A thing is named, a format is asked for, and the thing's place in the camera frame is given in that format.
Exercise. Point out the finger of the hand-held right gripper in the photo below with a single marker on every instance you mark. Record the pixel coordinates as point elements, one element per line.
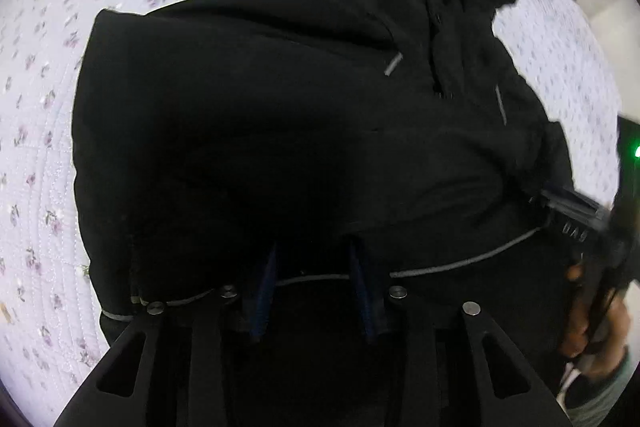
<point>570,209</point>

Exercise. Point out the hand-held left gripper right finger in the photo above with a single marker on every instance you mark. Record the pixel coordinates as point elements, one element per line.
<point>364,294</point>

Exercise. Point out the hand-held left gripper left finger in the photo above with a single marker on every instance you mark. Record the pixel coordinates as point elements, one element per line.
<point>263,294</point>

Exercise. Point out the black hooded jacket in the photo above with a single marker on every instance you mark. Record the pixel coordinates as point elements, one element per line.
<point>300,142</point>

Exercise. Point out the person's right forearm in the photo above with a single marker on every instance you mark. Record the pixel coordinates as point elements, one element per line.
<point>602,394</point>

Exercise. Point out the person's right hand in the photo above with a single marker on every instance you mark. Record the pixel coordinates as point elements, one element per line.
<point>600,332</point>

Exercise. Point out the floral quilted bed cover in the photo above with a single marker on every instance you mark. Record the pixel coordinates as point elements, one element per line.
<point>45,117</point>

